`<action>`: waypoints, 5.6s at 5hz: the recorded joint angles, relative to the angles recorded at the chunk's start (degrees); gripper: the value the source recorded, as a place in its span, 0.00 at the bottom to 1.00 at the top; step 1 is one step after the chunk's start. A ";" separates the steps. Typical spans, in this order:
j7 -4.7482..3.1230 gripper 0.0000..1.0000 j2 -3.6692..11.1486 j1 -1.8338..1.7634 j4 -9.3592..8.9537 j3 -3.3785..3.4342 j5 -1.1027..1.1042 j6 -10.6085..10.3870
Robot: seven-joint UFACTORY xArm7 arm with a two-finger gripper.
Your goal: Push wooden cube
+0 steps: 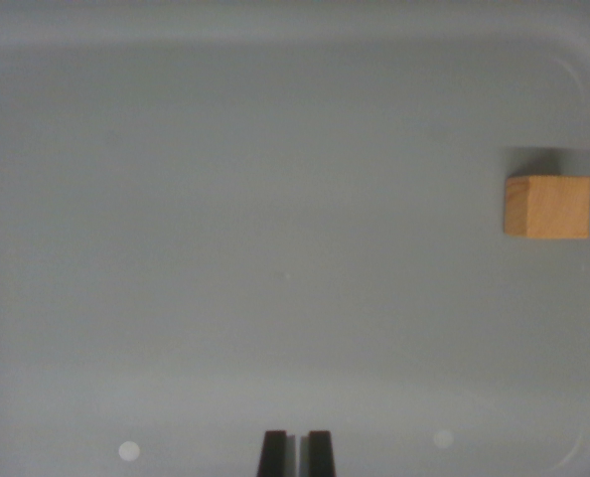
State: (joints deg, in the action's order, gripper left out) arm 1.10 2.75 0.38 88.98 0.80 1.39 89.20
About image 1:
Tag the wooden cube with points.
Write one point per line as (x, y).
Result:
(553, 207)

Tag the grey plastic bin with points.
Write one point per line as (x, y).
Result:
(225, 199)

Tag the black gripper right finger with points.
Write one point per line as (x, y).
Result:
(320, 457)

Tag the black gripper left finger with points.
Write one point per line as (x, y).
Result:
(274, 457)

